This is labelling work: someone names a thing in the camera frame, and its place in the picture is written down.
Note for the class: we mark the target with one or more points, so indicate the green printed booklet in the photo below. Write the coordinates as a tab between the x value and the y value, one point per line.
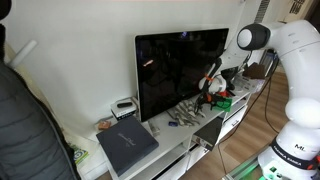
80	155

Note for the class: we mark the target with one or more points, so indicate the white television cabinet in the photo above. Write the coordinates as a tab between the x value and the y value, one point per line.
173	140

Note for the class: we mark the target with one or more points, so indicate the white printed cardboard box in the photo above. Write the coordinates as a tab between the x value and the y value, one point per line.
248	85

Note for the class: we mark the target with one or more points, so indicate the black flat screen television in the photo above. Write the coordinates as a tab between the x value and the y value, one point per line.
173	73

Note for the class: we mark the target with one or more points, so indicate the white set-top box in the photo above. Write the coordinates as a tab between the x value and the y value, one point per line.
123	112

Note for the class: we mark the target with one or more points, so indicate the dark blue book box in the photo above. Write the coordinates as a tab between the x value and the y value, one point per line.
126	143

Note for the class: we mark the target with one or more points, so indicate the small brown object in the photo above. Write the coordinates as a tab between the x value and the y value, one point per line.
104	125

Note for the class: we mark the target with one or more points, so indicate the stacked red bowls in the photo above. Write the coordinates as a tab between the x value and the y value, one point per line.
228	93

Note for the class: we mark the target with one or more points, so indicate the person in grey jacket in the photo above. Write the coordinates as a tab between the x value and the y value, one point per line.
26	133

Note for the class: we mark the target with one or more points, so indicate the green plastic block bin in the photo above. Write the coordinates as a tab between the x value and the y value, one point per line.
222	105

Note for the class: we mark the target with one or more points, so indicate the small blue object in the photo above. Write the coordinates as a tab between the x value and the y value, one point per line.
172	124

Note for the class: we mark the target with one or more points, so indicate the white louvred vent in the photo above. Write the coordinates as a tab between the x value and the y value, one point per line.
262	11

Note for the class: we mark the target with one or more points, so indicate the white tube roll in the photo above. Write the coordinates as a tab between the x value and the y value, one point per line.
23	53

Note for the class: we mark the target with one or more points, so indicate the dark grey box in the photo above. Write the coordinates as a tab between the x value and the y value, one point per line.
210	133

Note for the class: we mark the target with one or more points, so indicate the grey white striped cloth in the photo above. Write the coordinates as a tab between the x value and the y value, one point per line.
185	115

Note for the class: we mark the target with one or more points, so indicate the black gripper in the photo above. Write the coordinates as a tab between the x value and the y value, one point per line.
215	97

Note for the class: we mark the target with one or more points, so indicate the green lit robot platform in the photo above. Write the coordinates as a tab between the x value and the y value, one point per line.
246	170

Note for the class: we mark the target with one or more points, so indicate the black remote control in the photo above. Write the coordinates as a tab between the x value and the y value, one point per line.
124	104

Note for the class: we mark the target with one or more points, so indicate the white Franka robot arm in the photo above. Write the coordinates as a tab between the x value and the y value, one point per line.
300	43

